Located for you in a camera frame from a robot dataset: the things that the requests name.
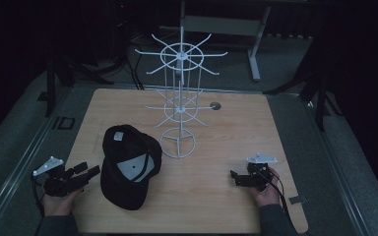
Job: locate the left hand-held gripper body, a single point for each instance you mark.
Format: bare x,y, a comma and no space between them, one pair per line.
56,183

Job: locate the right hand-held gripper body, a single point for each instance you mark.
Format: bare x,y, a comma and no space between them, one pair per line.
258,173

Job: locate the black baseball cap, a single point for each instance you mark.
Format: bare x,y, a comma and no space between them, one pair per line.
129,166

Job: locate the person's left hand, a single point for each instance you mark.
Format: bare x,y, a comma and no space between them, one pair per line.
58,204

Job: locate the person's right hand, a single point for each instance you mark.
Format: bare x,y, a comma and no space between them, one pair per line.
269,192

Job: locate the grey tape strip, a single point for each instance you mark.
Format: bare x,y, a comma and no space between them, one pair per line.
298,199

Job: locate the black floor socket plate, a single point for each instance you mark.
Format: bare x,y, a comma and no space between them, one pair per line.
64,123

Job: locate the black tripod stand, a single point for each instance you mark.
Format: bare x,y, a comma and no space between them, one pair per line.
311,88

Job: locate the grey metal desk frame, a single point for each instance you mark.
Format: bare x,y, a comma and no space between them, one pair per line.
229,32

